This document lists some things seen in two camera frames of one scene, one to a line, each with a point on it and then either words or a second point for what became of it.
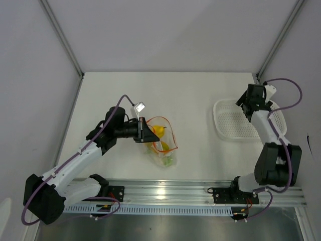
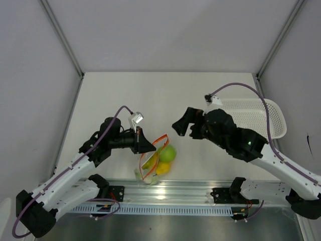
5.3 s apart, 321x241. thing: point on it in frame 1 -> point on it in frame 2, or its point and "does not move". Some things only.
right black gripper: (242, 99) -> (191, 116)
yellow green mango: (165, 145) -> (152, 160)
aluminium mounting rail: (196, 192) does not move
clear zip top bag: (164, 151) -> (154, 165)
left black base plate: (116, 192) does not move
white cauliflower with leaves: (165, 161) -> (146, 175)
